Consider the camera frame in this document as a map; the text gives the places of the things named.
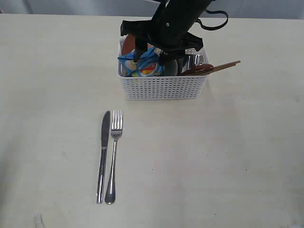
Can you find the silver fork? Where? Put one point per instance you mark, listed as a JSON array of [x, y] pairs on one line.
[[116, 133]]

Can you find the pale green ceramic bowl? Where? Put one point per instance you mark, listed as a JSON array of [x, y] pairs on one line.
[[170, 68]]

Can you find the white perforated plastic basket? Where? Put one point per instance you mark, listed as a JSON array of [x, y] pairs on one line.
[[161, 87]]

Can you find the blue chips bag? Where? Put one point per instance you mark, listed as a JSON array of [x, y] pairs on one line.
[[147, 66]]

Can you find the brown wooden chopstick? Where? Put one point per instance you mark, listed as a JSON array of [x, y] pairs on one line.
[[208, 72], [224, 66]]

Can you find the silver table knife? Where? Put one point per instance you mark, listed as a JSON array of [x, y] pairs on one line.
[[104, 143]]

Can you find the lower brown wooden chopstick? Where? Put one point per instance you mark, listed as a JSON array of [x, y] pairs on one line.
[[208, 72]]

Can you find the dark brown wooden spoon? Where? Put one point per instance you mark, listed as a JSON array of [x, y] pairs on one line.
[[197, 68]]

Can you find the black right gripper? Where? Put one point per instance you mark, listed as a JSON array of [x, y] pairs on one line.
[[167, 30]]

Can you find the upper brown wooden chopstick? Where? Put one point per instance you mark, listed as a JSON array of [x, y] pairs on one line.
[[224, 66]]

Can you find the round brown wooden plate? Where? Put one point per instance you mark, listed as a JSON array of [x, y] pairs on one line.
[[128, 45]]

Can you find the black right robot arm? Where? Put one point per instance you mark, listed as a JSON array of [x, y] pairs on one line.
[[168, 29]]

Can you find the shiny steel cup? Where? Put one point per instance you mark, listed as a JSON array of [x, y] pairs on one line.
[[191, 59]]

